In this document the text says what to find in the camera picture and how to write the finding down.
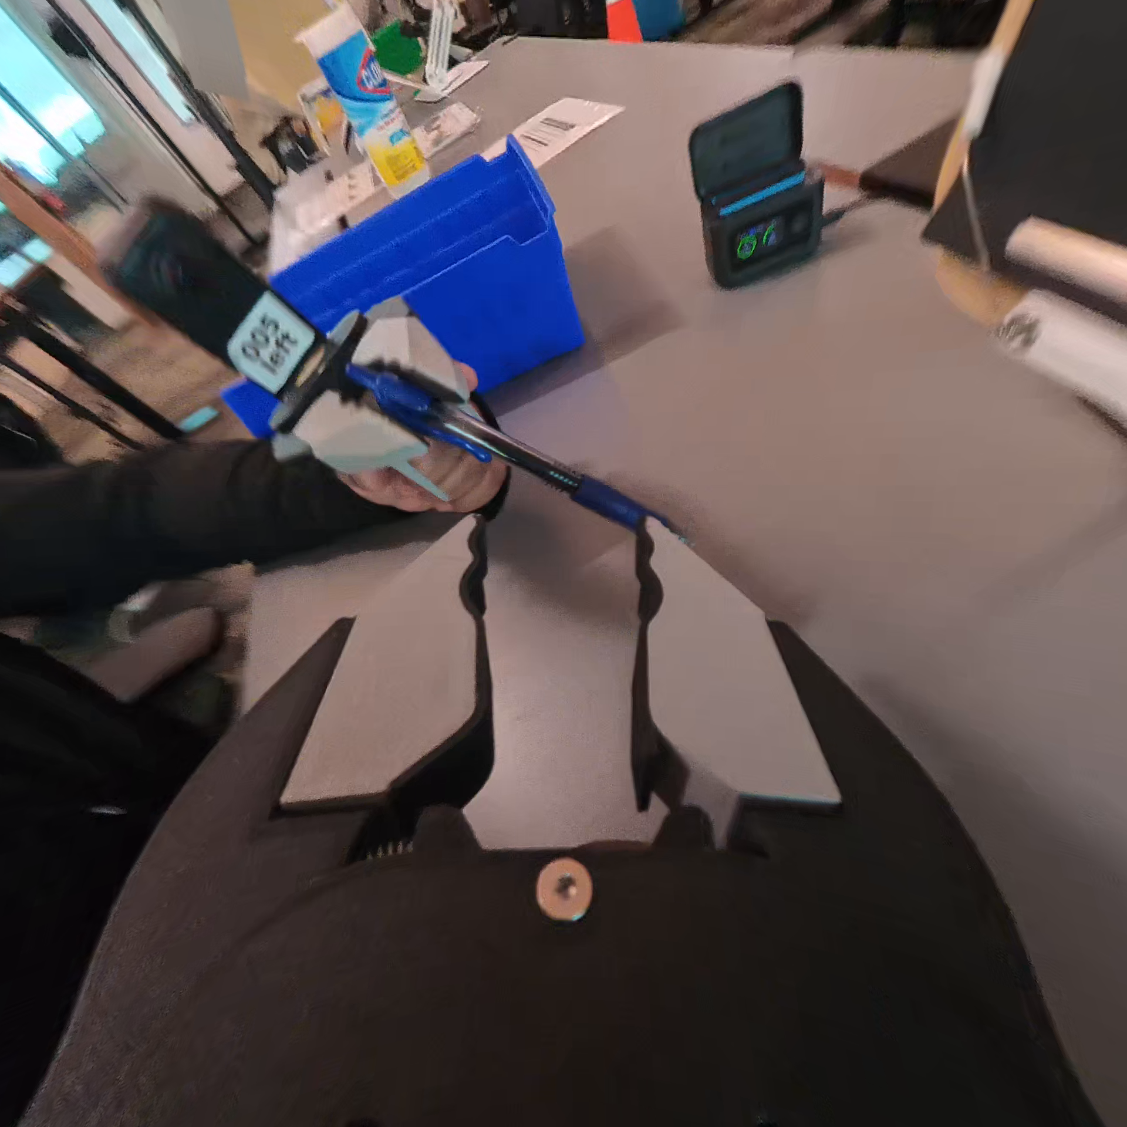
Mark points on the dark brown flat panel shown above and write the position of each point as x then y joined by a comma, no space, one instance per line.
907,166

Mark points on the dark blue pen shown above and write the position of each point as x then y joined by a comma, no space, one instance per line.
519,461

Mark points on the blue plastic bin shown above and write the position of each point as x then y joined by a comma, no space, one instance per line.
492,282

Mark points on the black charging case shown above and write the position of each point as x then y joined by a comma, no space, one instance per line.
762,228

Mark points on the person's black clothing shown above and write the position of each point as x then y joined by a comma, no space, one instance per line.
69,836

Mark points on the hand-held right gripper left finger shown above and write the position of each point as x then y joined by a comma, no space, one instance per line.
387,704

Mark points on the disinfecting wipes canister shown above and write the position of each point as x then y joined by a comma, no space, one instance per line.
369,97

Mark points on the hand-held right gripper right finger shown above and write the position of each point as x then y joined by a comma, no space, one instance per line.
739,704

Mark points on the person's left hand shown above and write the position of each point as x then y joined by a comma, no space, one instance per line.
467,484

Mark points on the orange traffic cone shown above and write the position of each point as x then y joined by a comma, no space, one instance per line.
622,19

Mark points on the person's left forearm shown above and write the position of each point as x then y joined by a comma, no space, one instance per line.
175,519

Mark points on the black chair armrest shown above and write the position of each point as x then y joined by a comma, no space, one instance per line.
158,651

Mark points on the white paper sheet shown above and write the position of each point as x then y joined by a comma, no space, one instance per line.
563,127

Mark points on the black monitor with wooden edge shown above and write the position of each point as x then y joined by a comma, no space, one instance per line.
1056,114

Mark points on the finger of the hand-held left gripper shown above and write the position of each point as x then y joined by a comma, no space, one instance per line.
418,351
351,436

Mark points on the white laptop stand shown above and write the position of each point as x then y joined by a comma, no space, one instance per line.
437,44

